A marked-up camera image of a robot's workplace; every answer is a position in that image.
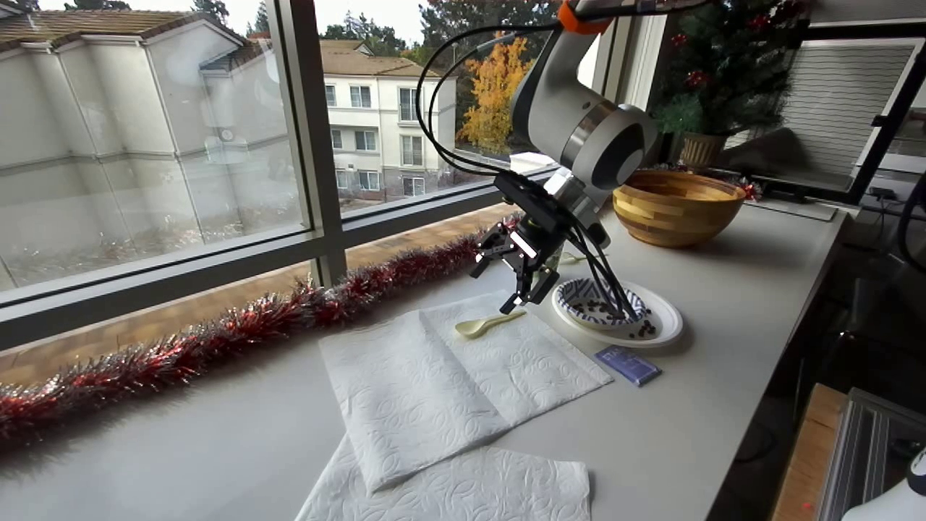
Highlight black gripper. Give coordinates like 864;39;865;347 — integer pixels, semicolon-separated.
502;217;573;317

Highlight cream plastic spoon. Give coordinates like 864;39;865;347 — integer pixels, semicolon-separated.
451;306;531;341

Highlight plain white paper plate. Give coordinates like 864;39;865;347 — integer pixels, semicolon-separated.
550;275;690;353

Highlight brown coffee beans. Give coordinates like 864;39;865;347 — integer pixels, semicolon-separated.
573;288;661;341

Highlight white embossed paper towel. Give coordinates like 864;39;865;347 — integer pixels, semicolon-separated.
420;293;616;428
292;432;596;521
315;309;516;495

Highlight blue tea bag packet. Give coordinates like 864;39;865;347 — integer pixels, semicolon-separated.
593;344;665;390

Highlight large wooden bowl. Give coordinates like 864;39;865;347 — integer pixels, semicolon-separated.
612;169;751;253

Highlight yellow autumn tree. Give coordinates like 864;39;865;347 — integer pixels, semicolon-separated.
461;36;537;157

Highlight white apartment building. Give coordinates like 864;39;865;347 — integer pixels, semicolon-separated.
318;39;459;211

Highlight christmas tree pot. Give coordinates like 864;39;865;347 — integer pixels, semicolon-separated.
678;131;731;173

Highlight small decorated christmas tree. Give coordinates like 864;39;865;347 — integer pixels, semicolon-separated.
647;0;814;140

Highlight light wooden board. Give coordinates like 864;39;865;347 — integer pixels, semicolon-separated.
770;382;852;521

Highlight red silver tinsel garland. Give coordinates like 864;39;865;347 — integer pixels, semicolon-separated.
0;215;525;437

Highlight grey metal finned rack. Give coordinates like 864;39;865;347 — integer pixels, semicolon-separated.
820;385;926;505

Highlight black framed grey screen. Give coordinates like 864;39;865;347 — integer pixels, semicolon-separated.
751;17;926;207

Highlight grey roofed beige building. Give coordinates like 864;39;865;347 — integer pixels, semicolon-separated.
0;10;314;293

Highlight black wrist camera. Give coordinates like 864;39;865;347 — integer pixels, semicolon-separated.
470;225;525;283

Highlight black looping robot cable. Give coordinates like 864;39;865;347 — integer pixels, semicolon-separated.
415;0;719;182

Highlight grey window frame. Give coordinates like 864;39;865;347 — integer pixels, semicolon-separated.
0;0;544;356

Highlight orange strap on arm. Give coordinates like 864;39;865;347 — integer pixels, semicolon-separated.
557;0;616;40

